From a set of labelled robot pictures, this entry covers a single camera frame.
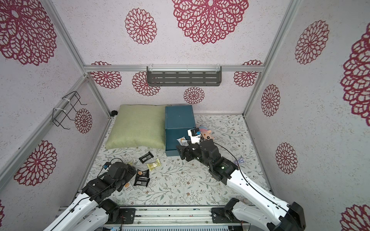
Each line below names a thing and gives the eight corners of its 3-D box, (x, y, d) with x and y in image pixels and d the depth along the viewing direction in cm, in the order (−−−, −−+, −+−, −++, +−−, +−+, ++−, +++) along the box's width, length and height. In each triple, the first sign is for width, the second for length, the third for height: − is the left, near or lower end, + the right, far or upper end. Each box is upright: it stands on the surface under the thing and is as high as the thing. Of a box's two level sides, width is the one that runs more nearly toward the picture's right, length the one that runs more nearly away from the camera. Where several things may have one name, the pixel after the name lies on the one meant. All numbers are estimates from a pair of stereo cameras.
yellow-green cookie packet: (149, 171, 92) (149, 169, 90) (147, 165, 94) (146, 163, 92) (161, 165, 94) (161, 163, 92) (158, 159, 97) (158, 158, 95)
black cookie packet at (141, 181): (134, 185, 86) (133, 184, 84) (137, 177, 89) (136, 175, 88) (147, 187, 86) (147, 185, 84) (150, 178, 89) (149, 177, 87)
